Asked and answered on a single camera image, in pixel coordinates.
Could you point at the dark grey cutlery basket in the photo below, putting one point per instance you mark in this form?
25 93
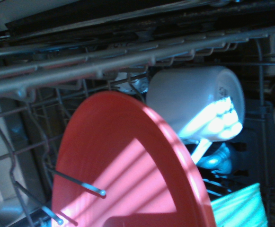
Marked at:
258 142

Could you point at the dark shiny rounded cup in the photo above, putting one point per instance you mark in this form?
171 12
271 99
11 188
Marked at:
217 160

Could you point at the green plastic plate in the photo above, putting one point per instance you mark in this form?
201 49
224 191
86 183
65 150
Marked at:
239 208

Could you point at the red plastic plate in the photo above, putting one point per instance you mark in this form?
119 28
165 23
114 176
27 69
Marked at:
118 151

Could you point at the dishwasher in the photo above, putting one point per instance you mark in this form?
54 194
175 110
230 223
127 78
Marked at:
56 16

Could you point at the white ceramic mug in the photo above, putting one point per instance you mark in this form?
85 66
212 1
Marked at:
187 94

